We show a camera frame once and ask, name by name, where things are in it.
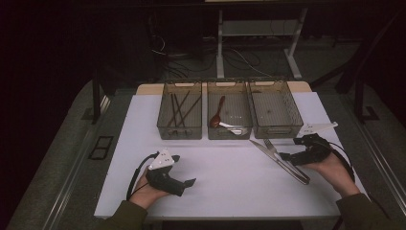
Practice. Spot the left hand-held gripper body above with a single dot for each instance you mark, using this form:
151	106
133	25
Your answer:
162	180

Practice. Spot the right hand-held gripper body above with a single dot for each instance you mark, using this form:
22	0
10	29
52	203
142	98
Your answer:
314	150

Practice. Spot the metal forks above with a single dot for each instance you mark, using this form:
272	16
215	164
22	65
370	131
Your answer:
271	155

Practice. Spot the metal fork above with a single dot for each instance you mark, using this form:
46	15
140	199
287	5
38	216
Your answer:
270	145

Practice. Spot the smoky clear plastic bin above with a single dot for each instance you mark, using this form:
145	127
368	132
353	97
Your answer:
274	110
236	102
191	127

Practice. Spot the black chopstick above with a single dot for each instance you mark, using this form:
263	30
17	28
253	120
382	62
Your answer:
181	110
174	110

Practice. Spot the white ceramic spoon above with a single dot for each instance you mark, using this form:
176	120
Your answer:
234	129

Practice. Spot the brown wooden spoon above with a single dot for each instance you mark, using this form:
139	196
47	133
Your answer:
217	118

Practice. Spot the person's left hand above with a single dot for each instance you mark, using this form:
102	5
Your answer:
143	195

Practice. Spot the person's right hand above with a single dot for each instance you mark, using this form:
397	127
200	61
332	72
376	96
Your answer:
335	174

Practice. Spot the white board table cover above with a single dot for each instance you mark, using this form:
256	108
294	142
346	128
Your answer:
239	191

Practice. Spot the black metal stand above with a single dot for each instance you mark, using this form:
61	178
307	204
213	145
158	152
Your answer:
359	96
96	102

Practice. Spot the metal floor rail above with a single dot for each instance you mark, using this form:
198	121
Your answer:
383	166
72	179

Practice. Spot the white metal table frame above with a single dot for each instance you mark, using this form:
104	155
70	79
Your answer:
219	48

